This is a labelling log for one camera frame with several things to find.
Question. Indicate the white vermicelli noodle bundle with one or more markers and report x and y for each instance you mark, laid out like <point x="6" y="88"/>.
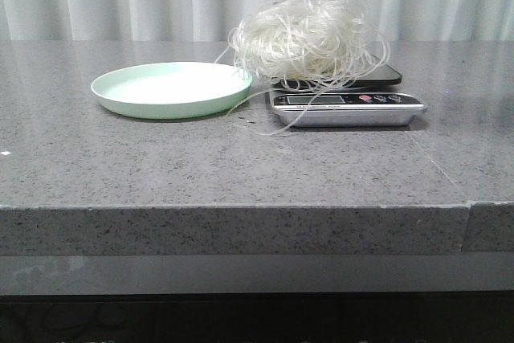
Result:
<point x="321" y="44"/>

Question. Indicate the light green plastic plate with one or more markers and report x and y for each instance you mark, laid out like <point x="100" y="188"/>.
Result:
<point x="177" y="90"/>

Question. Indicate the black silver kitchen scale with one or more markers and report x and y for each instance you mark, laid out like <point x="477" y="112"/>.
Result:
<point x="367" y="102"/>

